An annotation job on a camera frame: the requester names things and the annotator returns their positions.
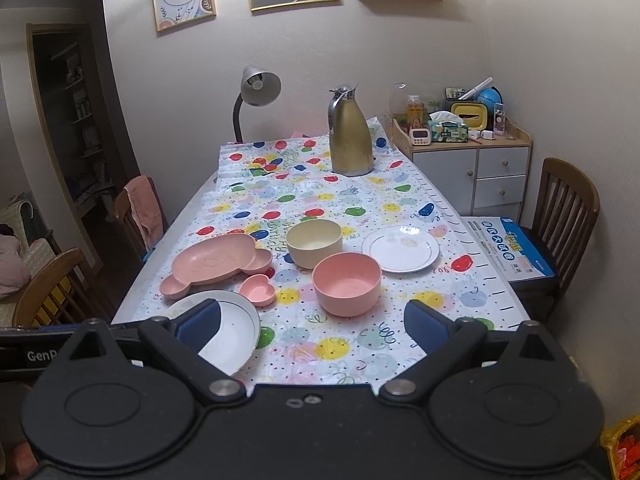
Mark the pink towel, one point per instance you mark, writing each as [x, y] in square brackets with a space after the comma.
[145, 210]

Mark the yellow storage box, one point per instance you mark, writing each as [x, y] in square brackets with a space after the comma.
[473, 114]

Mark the blue globe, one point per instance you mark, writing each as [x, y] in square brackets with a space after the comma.
[490, 97]

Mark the green tissue box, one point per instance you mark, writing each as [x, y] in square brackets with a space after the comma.
[447, 127]

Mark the grey gooseneck desk lamp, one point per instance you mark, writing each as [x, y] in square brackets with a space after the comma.
[258, 88]

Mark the white drawer cabinet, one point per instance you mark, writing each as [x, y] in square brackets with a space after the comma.
[483, 178]

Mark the blue white cardboard box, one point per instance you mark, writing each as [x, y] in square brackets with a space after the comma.
[509, 249]

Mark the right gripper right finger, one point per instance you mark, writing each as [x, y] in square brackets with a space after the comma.
[448, 346]

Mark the wooden chair right side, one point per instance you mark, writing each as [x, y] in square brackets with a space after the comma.
[567, 210]

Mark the cream round bowl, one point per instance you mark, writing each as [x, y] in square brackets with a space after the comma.
[311, 241]

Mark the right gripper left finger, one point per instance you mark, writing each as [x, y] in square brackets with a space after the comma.
[177, 343]

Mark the pink round bowl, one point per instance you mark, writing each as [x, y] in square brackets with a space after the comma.
[347, 284]

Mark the dark bookshelf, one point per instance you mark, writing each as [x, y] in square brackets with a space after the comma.
[76, 126]

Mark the wooden chair with pink towel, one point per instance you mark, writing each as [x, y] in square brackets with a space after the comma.
[122, 214]

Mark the orange drink bottle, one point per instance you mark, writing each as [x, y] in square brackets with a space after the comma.
[414, 113]

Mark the gold thermos jug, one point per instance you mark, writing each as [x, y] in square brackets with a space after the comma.
[349, 135]

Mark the wooden chair near left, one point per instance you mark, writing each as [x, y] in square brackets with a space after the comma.
[64, 291]

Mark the pink bear-shaped divided plate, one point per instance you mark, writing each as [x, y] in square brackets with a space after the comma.
[213, 261]

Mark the balloon pattern tablecloth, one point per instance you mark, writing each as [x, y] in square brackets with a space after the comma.
[265, 188]

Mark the white plate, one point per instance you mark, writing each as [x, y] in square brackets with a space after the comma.
[401, 249]
[237, 337]

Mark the pink heart-shaped small dish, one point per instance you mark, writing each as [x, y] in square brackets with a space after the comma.
[258, 290]

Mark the white kitchen timer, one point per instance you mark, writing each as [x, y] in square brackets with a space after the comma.
[420, 136]

